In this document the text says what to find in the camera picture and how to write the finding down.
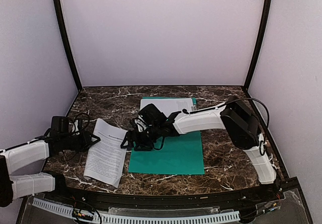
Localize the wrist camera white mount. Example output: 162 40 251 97
50 112 91 134
130 103 167 132

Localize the green plastic folder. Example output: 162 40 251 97
128 97 205 175

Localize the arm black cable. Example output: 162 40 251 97
60 112 92 163
182 98 270 157

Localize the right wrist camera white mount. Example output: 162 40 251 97
130 103 167 132

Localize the white paper sheet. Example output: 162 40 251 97
140 98 194 116

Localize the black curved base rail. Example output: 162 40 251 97
25 181 300 214

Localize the printed paper sheet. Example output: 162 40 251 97
84 118 126 188

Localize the black frame post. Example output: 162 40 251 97
53 0 83 92
244 0 272 91

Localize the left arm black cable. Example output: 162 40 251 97
60 112 92 163

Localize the left black frame post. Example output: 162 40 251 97
53 0 83 92

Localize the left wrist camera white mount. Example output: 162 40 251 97
50 112 91 134

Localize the metal top clip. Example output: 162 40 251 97
192 98 197 110

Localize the right black frame post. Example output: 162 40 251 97
244 0 272 91

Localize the white slotted cable duct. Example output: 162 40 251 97
32 198 240 223

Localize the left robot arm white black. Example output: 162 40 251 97
1 130 101 207

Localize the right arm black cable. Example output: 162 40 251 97
182 98 270 157

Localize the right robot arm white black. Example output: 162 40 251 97
120 96 278 185

